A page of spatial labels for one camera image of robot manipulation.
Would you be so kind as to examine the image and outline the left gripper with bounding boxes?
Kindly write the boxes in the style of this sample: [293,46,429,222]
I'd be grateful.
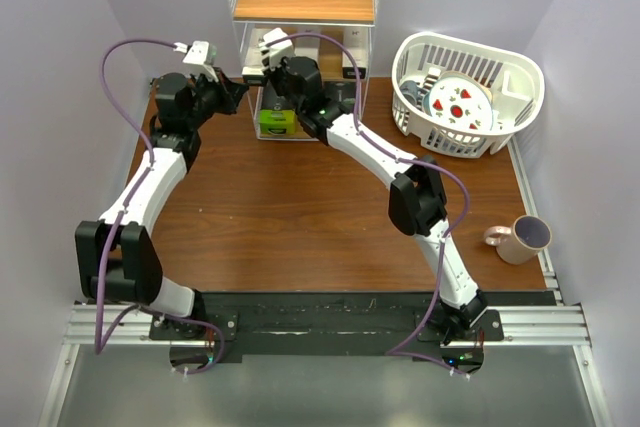
[186,67,249,130]

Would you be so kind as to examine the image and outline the small silver box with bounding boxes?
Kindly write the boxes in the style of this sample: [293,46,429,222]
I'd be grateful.
[241,26,270,86]

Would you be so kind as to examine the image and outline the black green razor box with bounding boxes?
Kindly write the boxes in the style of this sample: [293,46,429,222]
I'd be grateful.
[323,81,357,110]
[258,85,296,136]

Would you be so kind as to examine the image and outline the narrow silver razor box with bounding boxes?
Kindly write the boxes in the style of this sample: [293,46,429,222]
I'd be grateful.
[342,26,369,79]

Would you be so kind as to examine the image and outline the silver box with H logo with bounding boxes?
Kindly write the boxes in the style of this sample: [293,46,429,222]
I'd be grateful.
[295,27,321,61]

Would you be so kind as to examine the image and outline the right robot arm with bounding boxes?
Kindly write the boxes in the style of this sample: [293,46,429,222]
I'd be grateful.
[263,57,488,340]

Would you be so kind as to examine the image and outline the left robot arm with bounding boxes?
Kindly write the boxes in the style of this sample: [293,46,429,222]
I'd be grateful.
[75,70,249,339]

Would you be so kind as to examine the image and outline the grey item in basket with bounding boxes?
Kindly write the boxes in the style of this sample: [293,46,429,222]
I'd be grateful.
[400,79,424,111]

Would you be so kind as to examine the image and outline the watermelon pattern plate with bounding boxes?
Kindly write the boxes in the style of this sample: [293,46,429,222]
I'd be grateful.
[421,71,495,131]

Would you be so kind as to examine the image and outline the white plastic dish basket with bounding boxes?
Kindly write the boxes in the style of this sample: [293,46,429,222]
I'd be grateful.
[392,32,545,159]

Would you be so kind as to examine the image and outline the pink ceramic mug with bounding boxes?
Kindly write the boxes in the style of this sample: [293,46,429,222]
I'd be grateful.
[483,215,552,265]

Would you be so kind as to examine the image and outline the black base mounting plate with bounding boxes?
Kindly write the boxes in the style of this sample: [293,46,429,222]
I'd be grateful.
[87,289,557,373]

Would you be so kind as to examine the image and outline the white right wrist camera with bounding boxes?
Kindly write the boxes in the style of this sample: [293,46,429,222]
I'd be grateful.
[258,28,295,70]

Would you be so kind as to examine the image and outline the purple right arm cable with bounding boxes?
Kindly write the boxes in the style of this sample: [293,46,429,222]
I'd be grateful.
[287,32,471,373]

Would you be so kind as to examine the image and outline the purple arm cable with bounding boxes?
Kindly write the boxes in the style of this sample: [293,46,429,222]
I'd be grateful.
[287,32,471,373]
[93,38,226,376]

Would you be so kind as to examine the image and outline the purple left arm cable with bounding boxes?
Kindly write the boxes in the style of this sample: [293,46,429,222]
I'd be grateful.
[93,38,226,376]

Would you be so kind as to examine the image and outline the aluminium frame rail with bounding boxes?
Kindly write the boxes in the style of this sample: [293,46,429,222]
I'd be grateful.
[40,140,610,426]

